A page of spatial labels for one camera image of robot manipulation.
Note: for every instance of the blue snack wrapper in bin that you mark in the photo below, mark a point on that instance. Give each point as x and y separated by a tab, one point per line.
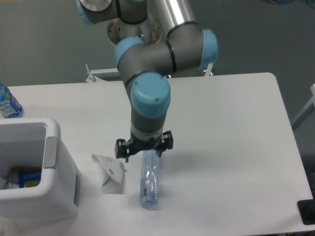
23	177

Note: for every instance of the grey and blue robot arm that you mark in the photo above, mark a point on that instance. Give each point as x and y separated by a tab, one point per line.
143	68

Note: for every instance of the blue labelled bottle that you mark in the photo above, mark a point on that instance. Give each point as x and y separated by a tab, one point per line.
9	105

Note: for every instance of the clear plastic water bottle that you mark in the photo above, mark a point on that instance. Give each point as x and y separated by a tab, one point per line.
149	182

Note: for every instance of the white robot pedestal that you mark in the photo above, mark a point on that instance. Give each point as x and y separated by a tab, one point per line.
149	31

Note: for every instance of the white frame at right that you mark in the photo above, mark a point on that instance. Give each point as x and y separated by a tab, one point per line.
305	111

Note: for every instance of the white paper carton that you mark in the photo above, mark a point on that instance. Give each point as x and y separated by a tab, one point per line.
114	171

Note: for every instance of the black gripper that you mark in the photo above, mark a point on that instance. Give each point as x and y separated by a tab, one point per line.
124	149

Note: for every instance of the black device at table edge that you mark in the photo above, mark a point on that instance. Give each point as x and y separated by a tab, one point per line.
307	211

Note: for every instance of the white pedestal base frame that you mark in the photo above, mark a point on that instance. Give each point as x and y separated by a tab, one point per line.
112	74

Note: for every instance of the white trash can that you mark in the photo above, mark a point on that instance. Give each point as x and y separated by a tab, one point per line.
36	142

